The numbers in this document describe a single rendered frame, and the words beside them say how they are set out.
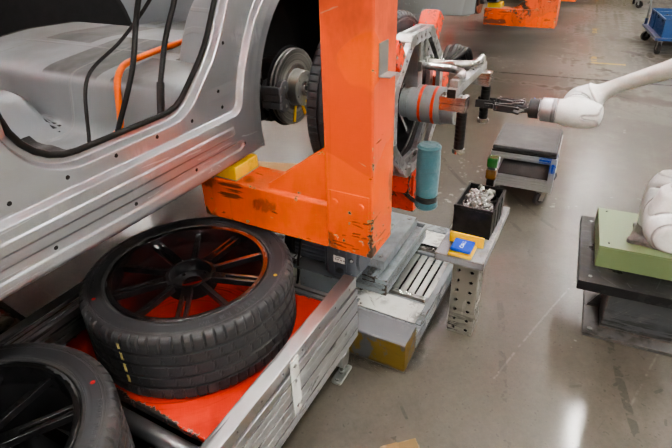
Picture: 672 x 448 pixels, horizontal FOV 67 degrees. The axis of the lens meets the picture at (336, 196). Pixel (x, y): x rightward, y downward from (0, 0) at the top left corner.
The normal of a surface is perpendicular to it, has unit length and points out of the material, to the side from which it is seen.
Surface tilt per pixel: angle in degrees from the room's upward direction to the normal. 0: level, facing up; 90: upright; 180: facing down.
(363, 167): 90
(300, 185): 90
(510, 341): 0
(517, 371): 0
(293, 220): 90
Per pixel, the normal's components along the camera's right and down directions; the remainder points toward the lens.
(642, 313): -0.41, 0.44
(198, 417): -0.03, -0.88
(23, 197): 0.88, 0.23
